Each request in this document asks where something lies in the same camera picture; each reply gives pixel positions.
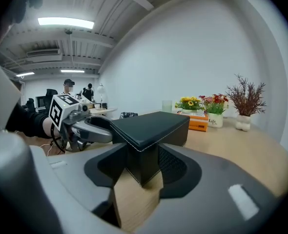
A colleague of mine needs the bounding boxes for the white cable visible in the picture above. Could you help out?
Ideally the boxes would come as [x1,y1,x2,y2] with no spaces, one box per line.
[39,142,54,156]

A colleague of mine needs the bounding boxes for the orange box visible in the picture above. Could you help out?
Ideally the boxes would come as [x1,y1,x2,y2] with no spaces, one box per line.
[177,111,209,133]

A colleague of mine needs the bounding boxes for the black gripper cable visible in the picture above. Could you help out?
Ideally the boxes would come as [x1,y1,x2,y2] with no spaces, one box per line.
[49,127,69,154]

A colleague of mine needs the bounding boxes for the computer monitor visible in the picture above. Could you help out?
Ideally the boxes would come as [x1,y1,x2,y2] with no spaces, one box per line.
[35,96,47,110]

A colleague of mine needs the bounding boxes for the white desk lamp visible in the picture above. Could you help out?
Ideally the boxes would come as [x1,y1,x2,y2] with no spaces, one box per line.
[96,83,106,110]

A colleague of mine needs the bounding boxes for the black waste bin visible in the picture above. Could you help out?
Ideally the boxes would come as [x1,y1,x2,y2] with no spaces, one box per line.
[120,111,138,120]

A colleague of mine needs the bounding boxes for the black office chair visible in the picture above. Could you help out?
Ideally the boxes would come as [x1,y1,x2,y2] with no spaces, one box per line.
[26,97,37,112]
[44,88,59,110]

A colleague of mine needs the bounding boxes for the red-brown plant in white vase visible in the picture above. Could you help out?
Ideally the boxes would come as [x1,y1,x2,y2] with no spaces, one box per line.
[225,73,267,132]

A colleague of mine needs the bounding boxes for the large ceiling light panel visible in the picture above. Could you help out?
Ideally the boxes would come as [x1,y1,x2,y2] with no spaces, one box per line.
[37,17,95,30]

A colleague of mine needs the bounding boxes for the yellow sunflower potted plant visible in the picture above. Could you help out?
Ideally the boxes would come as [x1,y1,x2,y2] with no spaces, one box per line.
[174,96,206,115]

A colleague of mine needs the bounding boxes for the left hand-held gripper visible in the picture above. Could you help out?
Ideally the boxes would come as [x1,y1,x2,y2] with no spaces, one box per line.
[48,94,116,153]

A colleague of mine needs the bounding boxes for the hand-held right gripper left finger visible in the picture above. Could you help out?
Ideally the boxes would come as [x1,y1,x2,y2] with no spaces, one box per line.
[28,142,130,229]

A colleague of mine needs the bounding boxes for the person's left forearm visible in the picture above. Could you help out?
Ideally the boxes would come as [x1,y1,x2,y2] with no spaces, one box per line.
[5,103,54,139]

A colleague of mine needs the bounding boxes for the ceiling air vent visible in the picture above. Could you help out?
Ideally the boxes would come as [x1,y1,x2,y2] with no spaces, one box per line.
[26,48,62,59]

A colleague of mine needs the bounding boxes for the red flowers in white pot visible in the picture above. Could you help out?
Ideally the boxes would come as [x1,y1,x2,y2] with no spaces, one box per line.
[198,94,230,129]

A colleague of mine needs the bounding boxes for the white office desk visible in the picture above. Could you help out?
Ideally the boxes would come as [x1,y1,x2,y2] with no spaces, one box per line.
[89,107,118,117]

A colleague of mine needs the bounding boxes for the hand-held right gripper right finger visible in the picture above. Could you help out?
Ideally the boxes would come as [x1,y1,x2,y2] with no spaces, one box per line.
[135,143,283,234]

